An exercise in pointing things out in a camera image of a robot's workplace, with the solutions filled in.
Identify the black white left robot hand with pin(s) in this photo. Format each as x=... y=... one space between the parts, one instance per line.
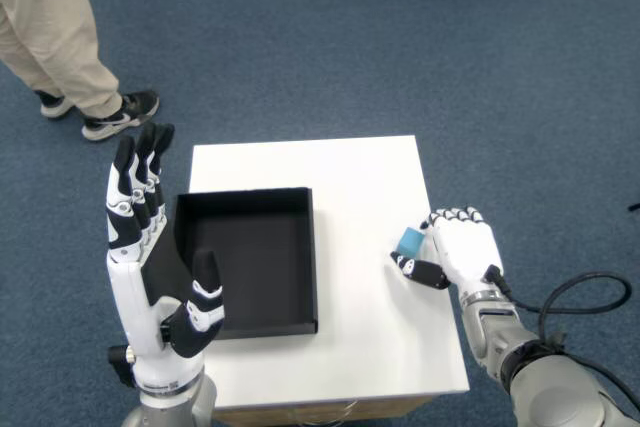
x=127 y=297

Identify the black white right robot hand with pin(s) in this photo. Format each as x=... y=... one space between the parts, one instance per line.
x=467 y=252

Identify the small blue cube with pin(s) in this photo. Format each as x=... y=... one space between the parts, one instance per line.
x=410 y=242

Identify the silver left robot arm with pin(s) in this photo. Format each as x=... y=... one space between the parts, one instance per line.
x=170 y=407

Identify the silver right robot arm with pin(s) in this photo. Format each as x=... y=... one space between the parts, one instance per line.
x=492 y=337

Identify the black open box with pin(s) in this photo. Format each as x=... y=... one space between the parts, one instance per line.
x=260 y=267

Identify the black left wrist connector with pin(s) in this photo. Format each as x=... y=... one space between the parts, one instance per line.
x=120 y=364

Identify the white table with wooden sides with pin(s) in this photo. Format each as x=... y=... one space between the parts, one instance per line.
x=350 y=347

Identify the black white sneaker with swoosh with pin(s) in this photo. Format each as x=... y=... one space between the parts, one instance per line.
x=130 y=109

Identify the beige trousers of person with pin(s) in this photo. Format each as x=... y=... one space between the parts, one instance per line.
x=45 y=22

